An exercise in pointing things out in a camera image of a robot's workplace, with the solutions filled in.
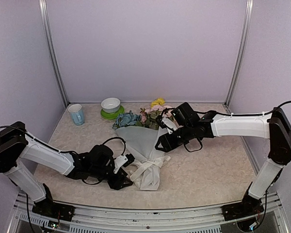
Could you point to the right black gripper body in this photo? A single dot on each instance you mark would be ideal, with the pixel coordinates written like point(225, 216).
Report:
point(177, 141)

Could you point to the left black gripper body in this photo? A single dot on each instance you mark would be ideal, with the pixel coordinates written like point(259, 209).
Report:
point(114, 184)

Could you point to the cream printed ribbon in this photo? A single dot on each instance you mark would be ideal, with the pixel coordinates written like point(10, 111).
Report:
point(142, 167)

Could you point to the pink fake flower bunch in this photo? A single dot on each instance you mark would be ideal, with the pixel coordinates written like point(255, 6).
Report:
point(148, 116)

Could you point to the yellow fake flower stem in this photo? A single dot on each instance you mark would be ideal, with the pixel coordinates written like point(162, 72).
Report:
point(158, 101)

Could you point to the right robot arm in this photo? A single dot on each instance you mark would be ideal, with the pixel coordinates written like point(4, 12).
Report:
point(272, 125)

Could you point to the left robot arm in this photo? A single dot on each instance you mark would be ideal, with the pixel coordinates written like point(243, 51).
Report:
point(16, 143)

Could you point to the green plate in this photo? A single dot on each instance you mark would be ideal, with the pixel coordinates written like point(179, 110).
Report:
point(114, 115)

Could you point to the white ceramic bowl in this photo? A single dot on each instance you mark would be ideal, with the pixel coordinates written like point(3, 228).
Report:
point(110, 105)

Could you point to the light blue mug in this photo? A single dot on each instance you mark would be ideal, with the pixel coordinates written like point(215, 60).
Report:
point(76, 113)

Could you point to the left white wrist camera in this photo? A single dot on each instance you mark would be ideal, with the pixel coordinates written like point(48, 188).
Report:
point(122, 161)

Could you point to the front aluminium rail base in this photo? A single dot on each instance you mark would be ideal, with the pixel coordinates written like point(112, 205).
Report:
point(92, 219)

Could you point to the right aluminium frame post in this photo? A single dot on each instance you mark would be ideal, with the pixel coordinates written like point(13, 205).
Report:
point(241, 51)

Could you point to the aluminium frame post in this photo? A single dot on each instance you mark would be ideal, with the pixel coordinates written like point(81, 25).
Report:
point(51, 51)
point(241, 51)

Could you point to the left aluminium frame post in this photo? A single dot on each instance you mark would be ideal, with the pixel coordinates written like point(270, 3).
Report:
point(51, 51)

